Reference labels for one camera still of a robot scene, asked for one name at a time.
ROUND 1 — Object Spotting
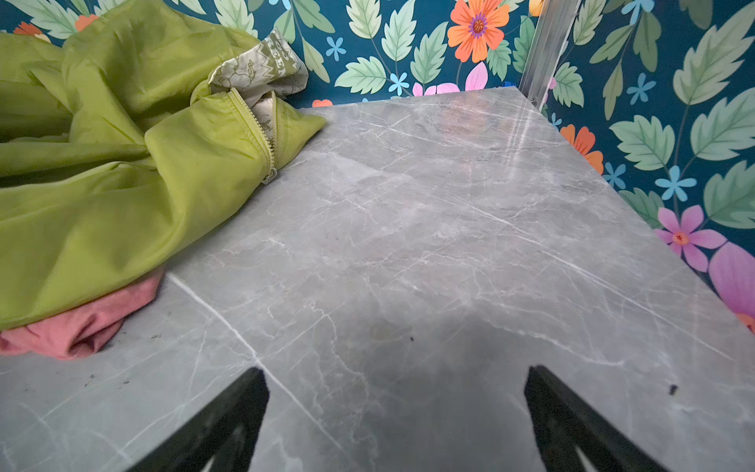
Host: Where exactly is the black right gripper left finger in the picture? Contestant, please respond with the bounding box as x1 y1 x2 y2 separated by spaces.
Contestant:
131 368 269 471

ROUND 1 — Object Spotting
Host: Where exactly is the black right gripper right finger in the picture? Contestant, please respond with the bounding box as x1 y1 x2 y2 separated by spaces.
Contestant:
524 365 666 471

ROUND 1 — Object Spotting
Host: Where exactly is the pink cloth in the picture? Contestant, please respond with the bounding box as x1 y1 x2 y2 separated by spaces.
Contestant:
1 267 165 360

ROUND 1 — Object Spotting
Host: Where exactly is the lime green jacket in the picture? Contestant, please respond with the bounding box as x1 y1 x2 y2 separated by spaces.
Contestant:
1 1 326 330

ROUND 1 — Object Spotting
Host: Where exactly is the aluminium frame post back right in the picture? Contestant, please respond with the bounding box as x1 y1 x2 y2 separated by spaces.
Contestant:
519 0 581 111

